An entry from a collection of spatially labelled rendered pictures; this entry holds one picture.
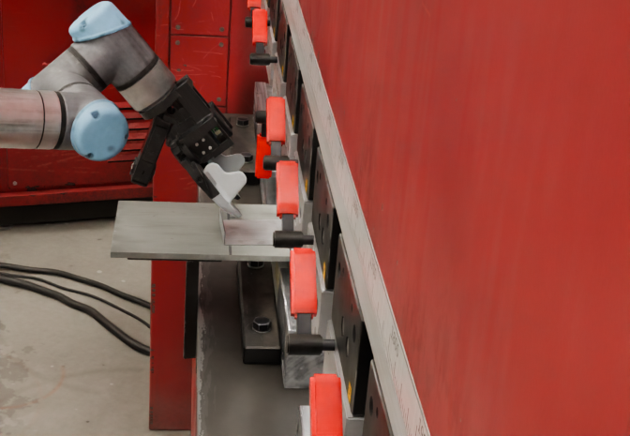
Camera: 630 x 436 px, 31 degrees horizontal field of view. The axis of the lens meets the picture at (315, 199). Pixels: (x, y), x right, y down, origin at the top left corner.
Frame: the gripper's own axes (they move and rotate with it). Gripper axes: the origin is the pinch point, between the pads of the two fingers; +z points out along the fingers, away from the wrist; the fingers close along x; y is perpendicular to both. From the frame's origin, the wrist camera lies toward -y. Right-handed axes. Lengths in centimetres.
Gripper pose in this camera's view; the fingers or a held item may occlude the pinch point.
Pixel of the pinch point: (231, 203)
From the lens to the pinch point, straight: 171.4
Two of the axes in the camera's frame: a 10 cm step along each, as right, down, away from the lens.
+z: 5.8, 7.2, 3.9
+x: -0.9, -4.2, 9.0
